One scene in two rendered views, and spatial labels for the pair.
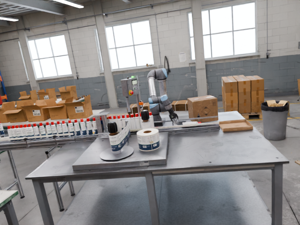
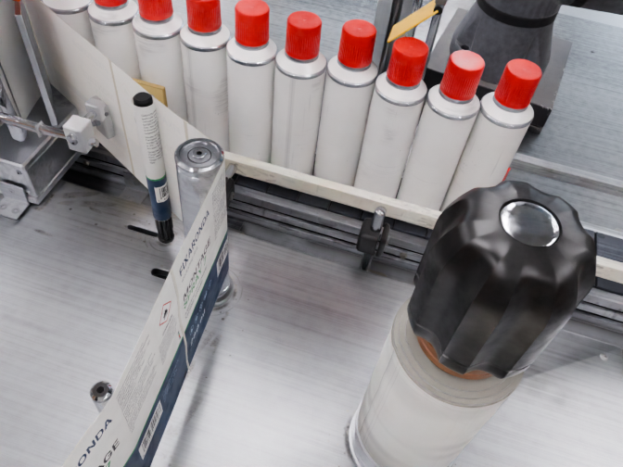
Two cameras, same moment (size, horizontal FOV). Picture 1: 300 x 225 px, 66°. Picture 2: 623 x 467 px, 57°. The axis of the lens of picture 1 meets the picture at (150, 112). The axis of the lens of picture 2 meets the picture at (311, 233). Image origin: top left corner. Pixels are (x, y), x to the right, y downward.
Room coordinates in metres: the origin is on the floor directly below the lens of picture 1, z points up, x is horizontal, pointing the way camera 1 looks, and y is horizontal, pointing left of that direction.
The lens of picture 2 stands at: (2.05, 0.14, 1.38)
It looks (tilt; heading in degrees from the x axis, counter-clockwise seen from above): 51 degrees down; 3
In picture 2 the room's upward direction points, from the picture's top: 8 degrees clockwise
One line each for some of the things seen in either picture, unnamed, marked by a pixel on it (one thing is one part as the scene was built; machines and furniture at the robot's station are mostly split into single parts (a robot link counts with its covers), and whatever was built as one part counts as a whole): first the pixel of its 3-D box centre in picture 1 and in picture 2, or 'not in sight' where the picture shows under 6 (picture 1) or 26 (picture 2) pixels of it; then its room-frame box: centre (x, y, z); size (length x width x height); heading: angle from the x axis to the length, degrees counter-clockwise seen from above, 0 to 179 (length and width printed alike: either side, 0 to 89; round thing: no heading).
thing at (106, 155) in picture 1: (116, 152); not in sight; (1.96, 0.34, 0.89); 0.31 x 0.31 x 0.01
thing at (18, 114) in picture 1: (18, 111); not in sight; (4.43, 2.51, 0.97); 0.44 x 0.38 x 0.37; 169
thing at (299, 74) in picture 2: (133, 122); (297, 107); (2.54, 0.20, 0.98); 0.05 x 0.05 x 0.20
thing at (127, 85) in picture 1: (130, 86); not in sight; (2.63, 0.19, 1.38); 0.17 x 0.10 x 0.19; 137
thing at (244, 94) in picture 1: (240, 95); not in sight; (5.67, -2.31, 0.45); 1.20 x 0.84 x 0.89; 166
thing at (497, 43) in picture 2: (155, 116); (508, 27); (2.88, -0.06, 0.93); 0.15 x 0.15 x 0.10
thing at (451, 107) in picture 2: not in sight; (438, 144); (2.52, 0.05, 0.98); 0.05 x 0.05 x 0.20
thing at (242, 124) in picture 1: (235, 125); not in sight; (2.40, -0.90, 0.85); 0.30 x 0.26 x 0.04; 82
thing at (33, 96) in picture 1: (29, 97); not in sight; (6.77, 3.42, 0.97); 0.51 x 0.36 x 0.37; 167
